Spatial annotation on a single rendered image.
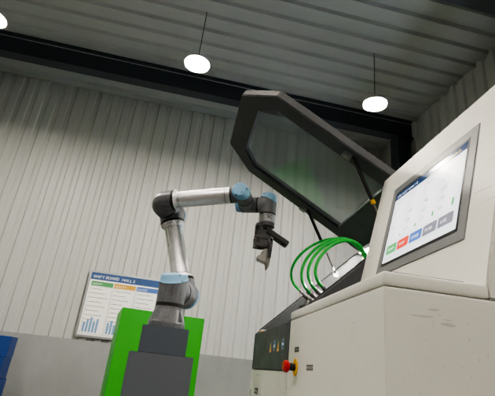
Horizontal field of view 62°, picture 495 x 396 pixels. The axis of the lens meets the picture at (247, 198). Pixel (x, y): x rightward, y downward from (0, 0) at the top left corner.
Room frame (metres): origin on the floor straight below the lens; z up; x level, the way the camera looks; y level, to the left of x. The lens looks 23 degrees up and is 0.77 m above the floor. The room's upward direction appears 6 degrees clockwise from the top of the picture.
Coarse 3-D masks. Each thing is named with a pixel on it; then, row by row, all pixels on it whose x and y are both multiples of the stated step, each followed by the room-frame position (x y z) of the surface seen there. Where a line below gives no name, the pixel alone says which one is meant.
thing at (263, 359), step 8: (272, 328) 1.77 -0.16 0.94; (280, 328) 1.62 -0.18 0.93; (256, 336) 2.12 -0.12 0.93; (264, 336) 1.92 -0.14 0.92; (272, 336) 1.76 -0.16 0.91; (280, 336) 1.61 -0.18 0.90; (256, 344) 2.10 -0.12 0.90; (264, 344) 1.91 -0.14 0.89; (272, 344) 1.75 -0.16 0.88; (280, 344) 1.60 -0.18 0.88; (256, 352) 2.08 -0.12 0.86; (264, 352) 1.89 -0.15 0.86; (272, 352) 1.74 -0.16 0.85; (280, 352) 1.59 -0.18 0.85; (256, 360) 2.07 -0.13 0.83; (264, 360) 1.88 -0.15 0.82; (272, 360) 1.73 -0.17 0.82; (280, 360) 1.58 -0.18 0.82; (256, 368) 2.10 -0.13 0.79; (264, 368) 1.87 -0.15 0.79; (272, 368) 1.72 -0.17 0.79; (280, 368) 1.57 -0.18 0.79
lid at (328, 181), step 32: (256, 96) 1.52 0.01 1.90; (288, 96) 1.45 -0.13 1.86; (256, 128) 1.77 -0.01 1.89; (288, 128) 1.63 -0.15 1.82; (320, 128) 1.48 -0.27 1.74; (256, 160) 2.05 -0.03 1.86; (288, 160) 1.87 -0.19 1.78; (320, 160) 1.71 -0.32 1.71; (352, 160) 1.55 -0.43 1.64; (288, 192) 2.13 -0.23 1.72; (320, 192) 1.97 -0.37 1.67; (352, 192) 1.80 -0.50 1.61; (352, 224) 2.03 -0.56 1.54
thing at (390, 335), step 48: (432, 144) 1.17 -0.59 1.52; (480, 144) 0.91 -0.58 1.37; (384, 192) 1.49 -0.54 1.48; (480, 192) 0.88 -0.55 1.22; (480, 240) 0.85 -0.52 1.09; (384, 288) 0.79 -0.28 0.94; (336, 336) 1.03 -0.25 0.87; (384, 336) 0.79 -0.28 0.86; (432, 336) 0.80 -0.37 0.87; (480, 336) 0.81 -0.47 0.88; (288, 384) 1.45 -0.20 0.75; (336, 384) 1.02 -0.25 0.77; (384, 384) 0.79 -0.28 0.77; (432, 384) 0.80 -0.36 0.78; (480, 384) 0.81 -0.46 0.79
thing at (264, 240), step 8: (256, 224) 1.80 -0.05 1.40; (264, 224) 1.79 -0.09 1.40; (272, 224) 1.80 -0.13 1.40; (256, 232) 1.82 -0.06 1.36; (264, 232) 1.81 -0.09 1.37; (256, 240) 1.79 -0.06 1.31; (264, 240) 1.79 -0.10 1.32; (272, 240) 1.80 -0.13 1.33; (256, 248) 1.84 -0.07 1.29; (264, 248) 1.84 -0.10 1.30
